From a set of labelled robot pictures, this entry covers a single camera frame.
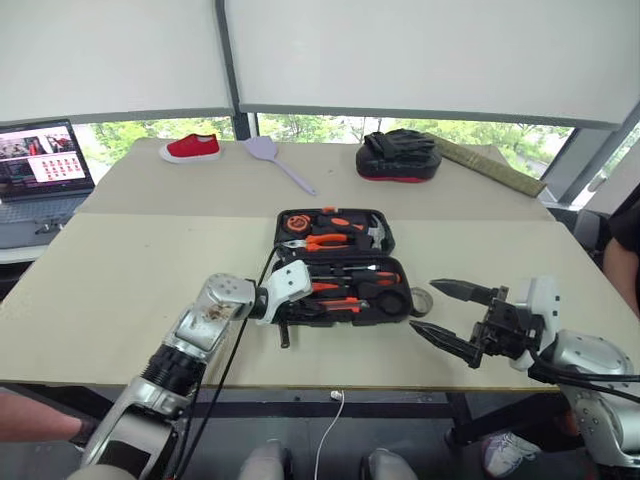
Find lilac plastic spatula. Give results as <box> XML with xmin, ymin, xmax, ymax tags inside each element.
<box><xmin>243</xmin><ymin>137</ymin><xmax>319</xmax><ymax>197</ymax></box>

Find black electrical tape roll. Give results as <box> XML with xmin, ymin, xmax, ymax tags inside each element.
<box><xmin>410</xmin><ymin>287</ymin><xmax>435</xmax><ymax>317</ymax></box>

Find bystander in black shirt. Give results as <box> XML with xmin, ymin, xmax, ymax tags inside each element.
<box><xmin>602</xmin><ymin>199</ymin><xmax>640</xmax><ymax>321</ymax></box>

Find open laptop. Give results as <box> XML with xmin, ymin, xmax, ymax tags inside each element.
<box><xmin>0</xmin><ymin>118</ymin><xmax>96</xmax><ymax>249</ymax></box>

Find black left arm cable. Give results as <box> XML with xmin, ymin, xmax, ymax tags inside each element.
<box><xmin>172</xmin><ymin>244</ymin><xmax>281</xmax><ymax>480</ymax></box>

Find black orange handled screwdriver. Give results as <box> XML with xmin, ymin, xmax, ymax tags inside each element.
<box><xmin>309</xmin><ymin>271</ymin><xmax>402</xmax><ymax>287</ymax></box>

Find bystander bare leg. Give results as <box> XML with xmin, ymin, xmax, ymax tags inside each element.
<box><xmin>0</xmin><ymin>389</ymin><xmax>101</xmax><ymax>445</ymax></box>

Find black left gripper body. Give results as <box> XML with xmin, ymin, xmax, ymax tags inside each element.
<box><xmin>279</xmin><ymin>294</ymin><xmax>316</xmax><ymax>325</ymax></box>

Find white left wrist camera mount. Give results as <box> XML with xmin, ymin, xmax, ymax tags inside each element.
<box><xmin>257</xmin><ymin>259</ymin><xmax>315</xmax><ymax>326</ymax></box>

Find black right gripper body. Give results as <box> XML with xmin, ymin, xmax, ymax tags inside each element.
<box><xmin>472</xmin><ymin>285</ymin><xmax>544</xmax><ymax>359</ymax></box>

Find dark window frame post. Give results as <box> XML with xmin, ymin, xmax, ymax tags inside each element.
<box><xmin>214</xmin><ymin>0</ymin><xmax>259</xmax><ymax>144</ymax></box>

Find white sneaker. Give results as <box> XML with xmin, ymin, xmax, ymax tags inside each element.
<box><xmin>482</xmin><ymin>430</ymin><xmax>541</xmax><ymax>479</ymax></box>

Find white usb cable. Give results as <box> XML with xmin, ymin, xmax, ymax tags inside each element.
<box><xmin>313</xmin><ymin>389</ymin><xmax>346</xmax><ymax>480</ymax></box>

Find orange handled pliers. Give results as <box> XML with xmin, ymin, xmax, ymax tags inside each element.
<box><xmin>285</xmin><ymin>232</ymin><xmax>357</xmax><ymax>252</ymax></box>

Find red canvas shoe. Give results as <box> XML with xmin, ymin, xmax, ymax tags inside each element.
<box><xmin>158</xmin><ymin>133</ymin><xmax>222</xmax><ymax>165</ymax></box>

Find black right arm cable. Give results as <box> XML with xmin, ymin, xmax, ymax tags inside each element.
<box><xmin>527</xmin><ymin>344</ymin><xmax>640</xmax><ymax>401</ymax></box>

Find orange utility knife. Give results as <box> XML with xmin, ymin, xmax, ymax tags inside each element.
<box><xmin>314</xmin><ymin>297</ymin><xmax>371</xmax><ymax>314</ymax></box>

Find black orange claw hammer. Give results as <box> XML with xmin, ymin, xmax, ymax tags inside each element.
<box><xmin>313</xmin><ymin>214</ymin><xmax>390</xmax><ymax>251</ymax></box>

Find black red boxing pad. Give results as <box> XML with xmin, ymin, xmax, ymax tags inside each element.
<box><xmin>355</xmin><ymin>128</ymin><xmax>444</xmax><ymax>184</ymax></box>

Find black tool case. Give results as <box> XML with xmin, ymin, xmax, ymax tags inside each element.
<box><xmin>272</xmin><ymin>207</ymin><xmax>415</xmax><ymax>329</ymax></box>

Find white roller blind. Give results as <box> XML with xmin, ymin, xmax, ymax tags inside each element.
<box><xmin>224</xmin><ymin>0</ymin><xmax>640</xmax><ymax>131</ymax></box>
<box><xmin>0</xmin><ymin>0</ymin><xmax>236</xmax><ymax>124</ymax></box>

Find grey rounded shape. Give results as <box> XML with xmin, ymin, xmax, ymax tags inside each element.
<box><xmin>238</xmin><ymin>438</ymin><xmax>294</xmax><ymax>480</ymax></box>
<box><xmin>358</xmin><ymin>447</ymin><xmax>419</xmax><ymax>480</ymax></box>

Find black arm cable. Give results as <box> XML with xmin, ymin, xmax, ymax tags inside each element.
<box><xmin>172</xmin><ymin>244</ymin><xmax>281</xmax><ymax>480</ymax></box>
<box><xmin>527</xmin><ymin>344</ymin><xmax>640</xmax><ymax>401</ymax></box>

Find thin black screwdriver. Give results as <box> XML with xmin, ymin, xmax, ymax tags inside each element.
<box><xmin>307</xmin><ymin>264</ymin><xmax>377</xmax><ymax>275</ymax></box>

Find orange black tape measure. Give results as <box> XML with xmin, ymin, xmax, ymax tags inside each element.
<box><xmin>280</xmin><ymin>212</ymin><xmax>314</xmax><ymax>234</ymax></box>

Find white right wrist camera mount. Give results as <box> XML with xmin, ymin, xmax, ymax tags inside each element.
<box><xmin>509</xmin><ymin>274</ymin><xmax>561</xmax><ymax>372</ymax></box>

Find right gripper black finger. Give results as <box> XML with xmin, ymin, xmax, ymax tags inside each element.
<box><xmin>408</xmin><ymin>321</ymin><xmax>485</xmax><ymax>370</ymax></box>
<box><xmin>428</xmin><ymin>278</ymin><xmax>502</xmax><ymax>305</ymax></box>

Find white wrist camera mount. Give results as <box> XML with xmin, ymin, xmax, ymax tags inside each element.
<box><xmin>509</xmin><ymin>274</ymin><xmax>561</xmax><ymax>372</ymax></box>
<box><xmin>257</xmin><ymin>259</ymin><xmax>315</xmax><ymax>326</ymax></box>

